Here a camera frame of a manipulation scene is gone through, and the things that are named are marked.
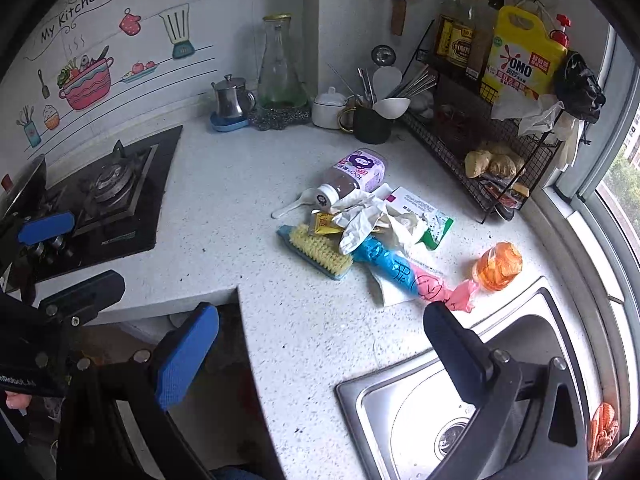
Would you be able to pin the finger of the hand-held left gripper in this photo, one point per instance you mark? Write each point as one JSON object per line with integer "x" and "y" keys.
{"x": 46, "y": 228}
{"x": 87, "y": 292}

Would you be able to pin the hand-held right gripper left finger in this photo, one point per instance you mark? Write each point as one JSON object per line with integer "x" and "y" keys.
{"x": 187, "y": 355}

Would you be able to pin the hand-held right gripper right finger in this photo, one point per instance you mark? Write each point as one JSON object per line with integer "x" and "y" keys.
{"x": 452, "y": 350}

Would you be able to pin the blue and pink wrapper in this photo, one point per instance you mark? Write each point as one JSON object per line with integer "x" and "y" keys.
{"x": 400, "y": 272}

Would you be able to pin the purple label plastic bottle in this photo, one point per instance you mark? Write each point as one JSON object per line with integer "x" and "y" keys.
{"x": 352, "y": 175}

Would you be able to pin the person's left hand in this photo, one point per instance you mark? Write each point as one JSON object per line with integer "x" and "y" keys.
{"x": 16, "y": 402}

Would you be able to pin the stainless steel sink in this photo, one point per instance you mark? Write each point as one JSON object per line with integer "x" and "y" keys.
{"x": 440, "y": 410}

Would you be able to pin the black gas stove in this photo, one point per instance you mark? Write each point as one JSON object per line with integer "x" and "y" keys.
{"x": 107, "y": 195}

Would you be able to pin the green and white box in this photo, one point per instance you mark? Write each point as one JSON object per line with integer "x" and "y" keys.
{"x": 427, "y": 215}

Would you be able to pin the white rubber glove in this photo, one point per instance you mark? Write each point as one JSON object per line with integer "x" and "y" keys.
{"x": 362, "y": 220}

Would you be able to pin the blue scrub brush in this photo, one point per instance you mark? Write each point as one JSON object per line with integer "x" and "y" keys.
{"x": 315, "y": 252}

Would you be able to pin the orange cloth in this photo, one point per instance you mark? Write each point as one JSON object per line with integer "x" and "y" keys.
{"x": 602, "y": 430}

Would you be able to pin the yellow sachet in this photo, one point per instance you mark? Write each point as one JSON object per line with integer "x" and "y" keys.
{"x": 325, "y": 224}

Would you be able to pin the white plastic spoon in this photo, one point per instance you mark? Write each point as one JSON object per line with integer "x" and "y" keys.
{"x": 295, "y": 204}

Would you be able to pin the ginger root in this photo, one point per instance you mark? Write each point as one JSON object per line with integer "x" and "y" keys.
{"x": 490, "y": 162}

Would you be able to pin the blue saucer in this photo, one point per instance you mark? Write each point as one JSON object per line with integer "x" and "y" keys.
{"x": 220, "y": 122}

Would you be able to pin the small stainless steel pot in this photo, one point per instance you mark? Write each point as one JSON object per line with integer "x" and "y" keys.
{"x": 231, "y": 96}

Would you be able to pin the dark green utensil mug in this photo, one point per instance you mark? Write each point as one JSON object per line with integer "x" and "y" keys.
{"x": 372, "y": 122}

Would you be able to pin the white soup ladle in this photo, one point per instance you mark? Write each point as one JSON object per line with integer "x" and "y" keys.
{"x": 392, "y": 106}

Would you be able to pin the crumpled white plastic bag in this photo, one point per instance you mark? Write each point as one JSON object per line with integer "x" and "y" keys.
{"x": 527, "y": 110}

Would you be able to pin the ornate metal coaster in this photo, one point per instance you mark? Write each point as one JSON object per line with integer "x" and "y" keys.
{"x": 280, "y": 116}

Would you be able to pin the bundle of metal chopsticks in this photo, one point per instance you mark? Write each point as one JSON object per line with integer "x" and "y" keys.
{"x": 417, "y": 85}

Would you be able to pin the white ceramic lidded jar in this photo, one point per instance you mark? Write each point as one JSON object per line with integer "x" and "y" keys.
{"x": 328, "y": 108}

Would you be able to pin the white rice paddle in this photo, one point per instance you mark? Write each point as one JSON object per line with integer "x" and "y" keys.
{"x": 387, "y": 80}

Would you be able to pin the glass carafe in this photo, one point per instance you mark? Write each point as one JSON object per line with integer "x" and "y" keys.
{"x": 281, "y": 67}

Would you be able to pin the black plastic bag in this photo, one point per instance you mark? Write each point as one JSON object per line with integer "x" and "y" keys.
{"x": 580, "y": 87}

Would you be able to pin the yellow detergent jug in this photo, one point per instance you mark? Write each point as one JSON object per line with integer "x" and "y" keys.
{"x": 522, "y": 57}

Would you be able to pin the dark sauce bottle brown label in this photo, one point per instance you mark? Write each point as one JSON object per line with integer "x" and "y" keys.
{"x": 465, "y": 40}

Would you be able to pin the dark sauce bottle yellow label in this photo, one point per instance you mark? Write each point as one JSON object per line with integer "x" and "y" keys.
{"x": 446, "y": 27}

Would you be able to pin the kitchen wall sticker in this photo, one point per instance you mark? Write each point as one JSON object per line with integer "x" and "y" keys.
{"x": 85, "y": 60}

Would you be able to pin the window frame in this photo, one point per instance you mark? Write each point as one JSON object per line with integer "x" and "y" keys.
{"x": 595, "y": 210}

